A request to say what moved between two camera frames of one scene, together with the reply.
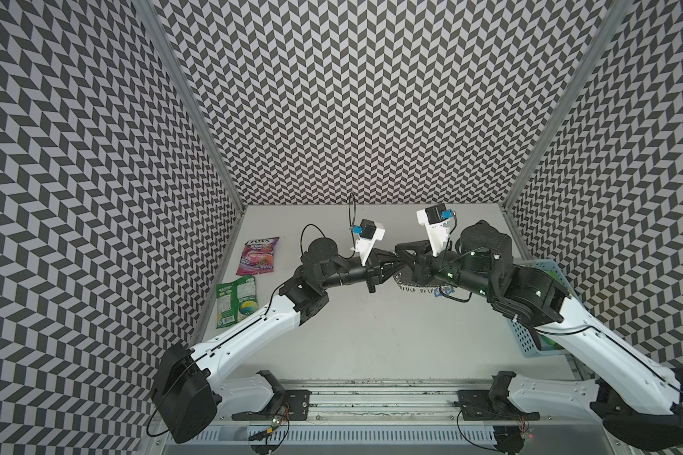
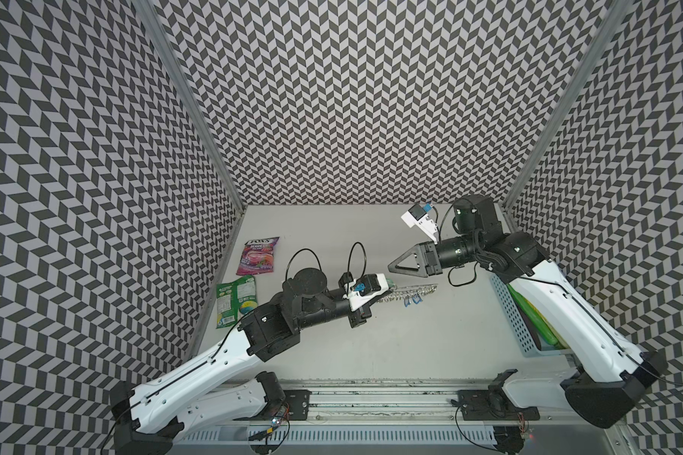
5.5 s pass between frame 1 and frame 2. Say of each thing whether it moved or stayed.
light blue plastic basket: stayed
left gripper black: moved
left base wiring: stayed
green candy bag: stayed
